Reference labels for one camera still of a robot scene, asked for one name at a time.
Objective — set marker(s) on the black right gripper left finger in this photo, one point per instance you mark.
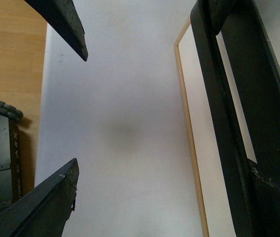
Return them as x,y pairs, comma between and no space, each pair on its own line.
44,211

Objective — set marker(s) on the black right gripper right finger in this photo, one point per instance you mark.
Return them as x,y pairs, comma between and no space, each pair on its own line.
62,16

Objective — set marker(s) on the white lower drawer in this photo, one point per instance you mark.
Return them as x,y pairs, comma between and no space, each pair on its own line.
210,168

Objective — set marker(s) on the black drawer handle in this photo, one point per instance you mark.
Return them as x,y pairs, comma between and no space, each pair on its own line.
253,187

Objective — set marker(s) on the wooden two-drawer cabinet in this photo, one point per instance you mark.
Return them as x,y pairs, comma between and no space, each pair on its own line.
190,76

